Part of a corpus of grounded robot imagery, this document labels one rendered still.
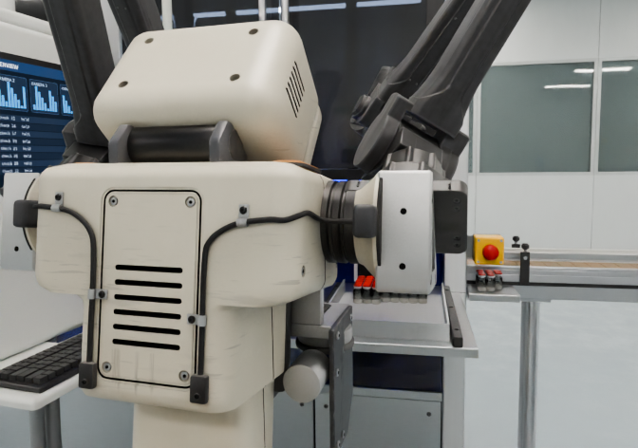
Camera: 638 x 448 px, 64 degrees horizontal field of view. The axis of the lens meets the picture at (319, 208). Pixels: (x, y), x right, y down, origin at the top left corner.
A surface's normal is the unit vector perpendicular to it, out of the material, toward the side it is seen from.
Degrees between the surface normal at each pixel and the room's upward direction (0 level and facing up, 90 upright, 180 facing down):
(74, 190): 82
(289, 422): 90
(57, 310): 90
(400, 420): 90
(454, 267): 90
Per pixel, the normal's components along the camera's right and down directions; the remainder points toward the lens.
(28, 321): 0.96, 0.02
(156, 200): -0.28, -0.04
